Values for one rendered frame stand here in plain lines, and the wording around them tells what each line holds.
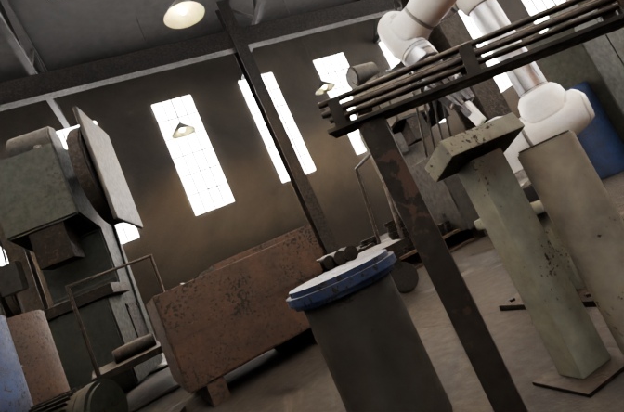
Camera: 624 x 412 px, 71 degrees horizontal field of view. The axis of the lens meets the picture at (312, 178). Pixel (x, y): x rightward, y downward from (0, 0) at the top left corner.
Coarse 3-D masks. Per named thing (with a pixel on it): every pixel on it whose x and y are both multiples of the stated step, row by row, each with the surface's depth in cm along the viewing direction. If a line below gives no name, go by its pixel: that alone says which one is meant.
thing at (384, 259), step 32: (384, 256) 112; (320, 288) 106; (352, 288) 104; (384, 288) 110; (320, 320) 109; (352, 320) 105; (384, 320) 106; (352, 352) 105; (384, 352) 104; (416, 352) 108; (352, 384) 106; (384, 384) 103; (416, 384) 104
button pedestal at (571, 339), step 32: (480, 128) 105; (512, 128) 106; (448, 160) 100; (480, 160) 105; (480, 192) 105; (512, 192) 104; (512, 224) 102; (512, 256) 103; (544, 256) 102; (544, 288) 100; (544, 320) 100; (576, 320) 100; (576, 352) 97; (608, 352) 103; (544, 384) 101; (576, 384) 96
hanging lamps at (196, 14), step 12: (180, 0) 614; (168, 12) 623; (180, 12) 628; (192, 12) 648; (204, 12) 643; (168, 24) 637; (180, 24) 652; (192, 24) 659; (324, 84) 1171; (168, 96) 1068; (180, 132) 1072; (192, 132) 1079
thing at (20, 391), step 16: (0, 320) 231; (0, 336) 226; (0, 352) 222; (16, 352) 237; (0, 368) 218; (16, 368) 228; (0, 384) 214; (16, 384) 222; (0, 400) 211; (16, 400) 218
